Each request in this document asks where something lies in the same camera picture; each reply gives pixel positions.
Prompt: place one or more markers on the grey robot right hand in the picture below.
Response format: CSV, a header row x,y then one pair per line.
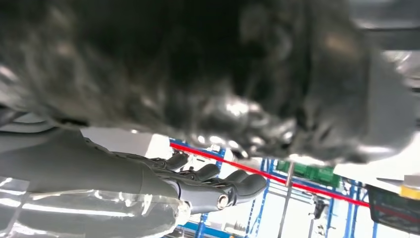
x,y
82,170

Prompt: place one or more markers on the blue steel shelf rack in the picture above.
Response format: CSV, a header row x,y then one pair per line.
x,y
210,231

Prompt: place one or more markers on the red barrier belt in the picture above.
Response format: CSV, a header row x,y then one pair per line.
x,y
262,173

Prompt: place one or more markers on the green plastic crate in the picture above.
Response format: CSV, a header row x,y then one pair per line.
x,y
315,174

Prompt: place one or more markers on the dark mesh basket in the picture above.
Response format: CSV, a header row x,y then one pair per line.
x,y
390,210

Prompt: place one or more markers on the yellow block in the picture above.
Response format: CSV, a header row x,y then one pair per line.
x,y
410,192

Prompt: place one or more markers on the chrome stanchion post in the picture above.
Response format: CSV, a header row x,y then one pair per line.
x,y
286,203

